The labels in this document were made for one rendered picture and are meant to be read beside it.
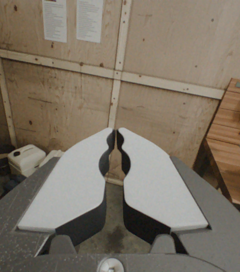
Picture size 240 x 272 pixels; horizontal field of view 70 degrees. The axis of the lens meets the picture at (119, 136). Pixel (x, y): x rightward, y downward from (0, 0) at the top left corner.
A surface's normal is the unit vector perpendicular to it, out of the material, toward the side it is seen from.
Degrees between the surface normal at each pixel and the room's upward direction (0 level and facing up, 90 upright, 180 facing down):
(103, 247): 0
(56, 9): 90
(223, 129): 90
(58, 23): 90
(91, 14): 90
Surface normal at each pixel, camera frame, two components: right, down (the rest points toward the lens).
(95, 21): -0.23, 0.44
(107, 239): 0.14, -0.87
